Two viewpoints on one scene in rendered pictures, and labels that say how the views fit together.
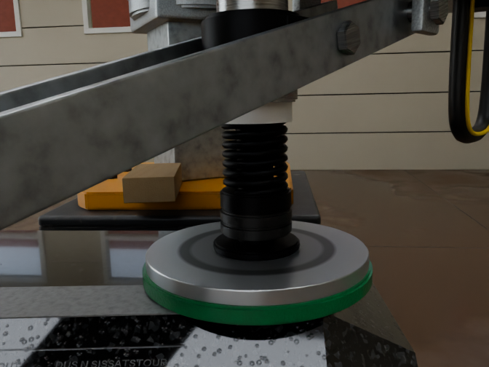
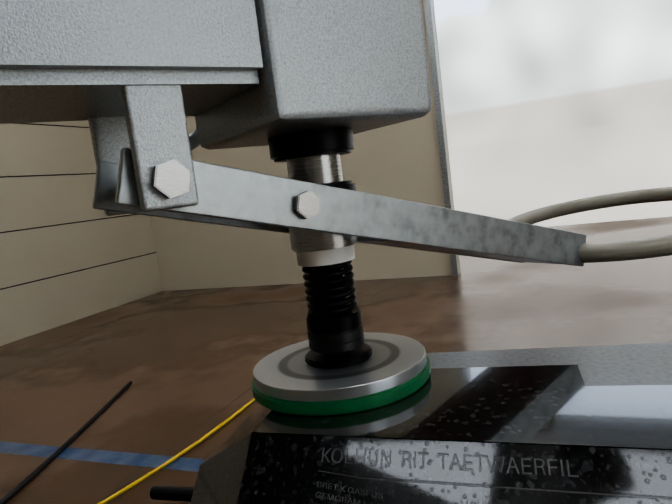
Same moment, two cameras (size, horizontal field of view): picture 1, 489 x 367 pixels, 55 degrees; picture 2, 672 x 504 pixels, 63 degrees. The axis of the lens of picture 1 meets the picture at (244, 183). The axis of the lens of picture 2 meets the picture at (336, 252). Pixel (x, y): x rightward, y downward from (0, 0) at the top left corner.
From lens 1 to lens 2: 109 cm
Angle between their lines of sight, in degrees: 157
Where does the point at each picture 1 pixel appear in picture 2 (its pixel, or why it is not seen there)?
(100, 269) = (474, 380)
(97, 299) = (458, 359)
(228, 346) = not seen: hidden behind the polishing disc
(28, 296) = (511, 359)
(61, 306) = (480, 355)
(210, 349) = not seen: hidden behind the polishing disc
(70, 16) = not seen: outside the picture
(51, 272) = (518, 377)
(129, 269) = (446, 380)
